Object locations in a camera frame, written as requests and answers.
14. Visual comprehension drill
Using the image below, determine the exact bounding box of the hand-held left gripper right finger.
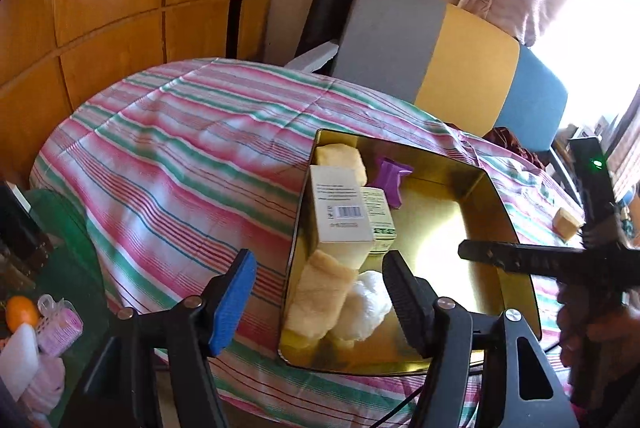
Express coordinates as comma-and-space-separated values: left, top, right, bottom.
381, 250, 581, 428

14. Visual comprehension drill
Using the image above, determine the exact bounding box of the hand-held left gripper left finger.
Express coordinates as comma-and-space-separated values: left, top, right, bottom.
60, 249, 258, 428

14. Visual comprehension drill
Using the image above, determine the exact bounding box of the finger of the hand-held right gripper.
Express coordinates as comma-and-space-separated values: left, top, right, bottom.
458, 239, 591, 281

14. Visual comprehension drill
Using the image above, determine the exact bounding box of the white cotton wad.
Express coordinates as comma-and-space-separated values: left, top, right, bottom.
330, 270, 393, 341

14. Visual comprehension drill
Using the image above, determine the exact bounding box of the yellow sponge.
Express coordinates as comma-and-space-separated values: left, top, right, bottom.
552, 207, 585, 239
314, 143, 368, 186

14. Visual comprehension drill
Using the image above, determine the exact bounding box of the gold tin box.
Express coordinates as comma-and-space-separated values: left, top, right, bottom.
277, 128, 543, 376

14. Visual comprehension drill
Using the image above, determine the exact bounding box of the green and white box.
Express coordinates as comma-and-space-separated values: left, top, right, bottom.
361, 187, 397, 254

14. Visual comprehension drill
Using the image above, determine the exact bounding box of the pale carton with barcode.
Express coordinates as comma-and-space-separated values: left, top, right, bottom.
309, 164, 375, 244

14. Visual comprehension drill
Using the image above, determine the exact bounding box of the purple packet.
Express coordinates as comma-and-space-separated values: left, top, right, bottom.
367, 157, 415, 209

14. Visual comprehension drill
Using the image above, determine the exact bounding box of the person's right hand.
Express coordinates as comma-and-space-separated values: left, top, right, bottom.
557, 280, 608, 369

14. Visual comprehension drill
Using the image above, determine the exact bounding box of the maroon cloth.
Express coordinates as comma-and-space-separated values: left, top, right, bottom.
482, 125, 546, 169

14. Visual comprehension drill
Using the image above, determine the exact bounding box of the striped tablecloth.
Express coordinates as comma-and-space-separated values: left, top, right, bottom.
30, 57, 591, 428

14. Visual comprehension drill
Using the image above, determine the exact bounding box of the pink wrapped pack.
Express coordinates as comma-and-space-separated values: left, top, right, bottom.
36, 294, 83, 356

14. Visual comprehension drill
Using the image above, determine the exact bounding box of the grey yellow blue chair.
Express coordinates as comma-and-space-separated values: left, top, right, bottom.
285, 0, 583, 204

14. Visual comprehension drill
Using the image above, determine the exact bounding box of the green glass side table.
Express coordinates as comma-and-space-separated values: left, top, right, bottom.
0, 188, 166, 428

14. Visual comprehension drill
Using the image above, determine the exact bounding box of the pink cloth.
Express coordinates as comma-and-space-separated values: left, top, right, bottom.
20, 350, 66, 414

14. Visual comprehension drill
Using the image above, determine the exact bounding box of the orange fruit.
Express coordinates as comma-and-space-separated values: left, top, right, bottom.
6, 295, 40, 329

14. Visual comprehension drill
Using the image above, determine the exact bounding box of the white foam piece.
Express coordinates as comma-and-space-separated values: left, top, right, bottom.
284, 40, 340, 76

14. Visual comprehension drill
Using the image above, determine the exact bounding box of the black cable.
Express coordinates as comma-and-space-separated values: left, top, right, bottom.
370, 388, 426, 428

